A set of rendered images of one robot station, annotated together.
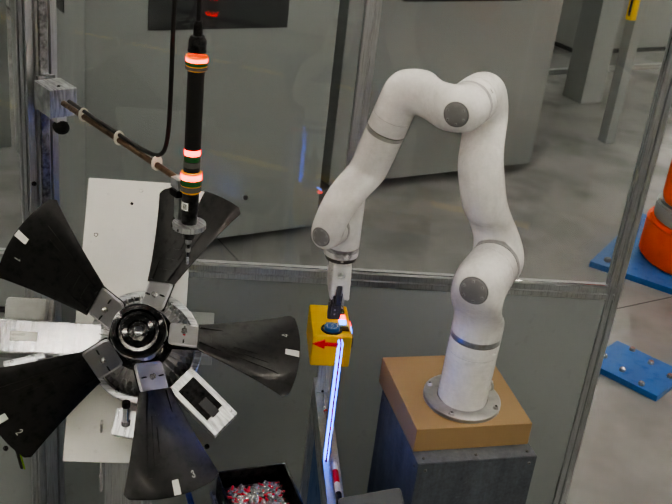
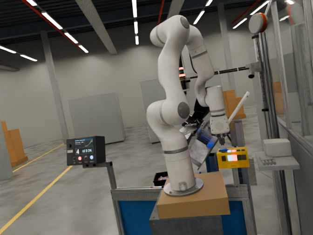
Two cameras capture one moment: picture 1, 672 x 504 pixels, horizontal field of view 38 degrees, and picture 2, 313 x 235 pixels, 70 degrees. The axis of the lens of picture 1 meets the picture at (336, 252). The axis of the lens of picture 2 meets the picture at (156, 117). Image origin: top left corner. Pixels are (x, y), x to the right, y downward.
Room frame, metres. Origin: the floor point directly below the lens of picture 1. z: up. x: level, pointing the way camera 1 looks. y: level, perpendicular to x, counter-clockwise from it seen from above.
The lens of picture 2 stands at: (2.45, -1.28, 1.43)
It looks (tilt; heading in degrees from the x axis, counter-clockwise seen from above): 5 degrees down; 119
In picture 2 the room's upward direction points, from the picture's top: 10 degrees counter-clockwise
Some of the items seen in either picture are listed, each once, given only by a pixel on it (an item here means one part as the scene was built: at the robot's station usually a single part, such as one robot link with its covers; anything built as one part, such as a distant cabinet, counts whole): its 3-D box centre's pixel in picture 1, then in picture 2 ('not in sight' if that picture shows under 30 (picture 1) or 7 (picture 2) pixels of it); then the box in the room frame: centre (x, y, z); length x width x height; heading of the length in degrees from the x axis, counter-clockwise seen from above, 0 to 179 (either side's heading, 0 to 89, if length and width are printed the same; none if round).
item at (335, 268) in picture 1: (338, 272); (219, 122); (2.15, -0.01, 1.23); 0.10 x 0.07 x 0.11; 8
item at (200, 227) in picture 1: (187, 204); (184, 84); (1.86, 0.32, 1.50); 0.09 x 0.07 x 0.10; 43
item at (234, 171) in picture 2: (324, 369); (235, 175); (2.19, -0.01, 0.92); 0.03 x 0.03 x 0.12; 8
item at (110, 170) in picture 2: not in sight; (111, 175); (1.37, -0.12, 0.96); 0.03 x 0.03 x 0.20; 8
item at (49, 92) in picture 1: (54, 96); (254, 67); (2.31, 0.74, 1.54); 0.10 x 0.07 x 0.08; 43
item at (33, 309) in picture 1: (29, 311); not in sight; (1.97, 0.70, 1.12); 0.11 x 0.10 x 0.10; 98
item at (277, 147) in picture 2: not in sight; (276, 147); (2.40, 0.58, 0.92); 0.17 x 0.16 x 0.11; 8
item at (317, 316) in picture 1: (328, 337); (233, 158); (2.19, -0.01, 1.02); 0.16 x 0.10 x 0.11; 8
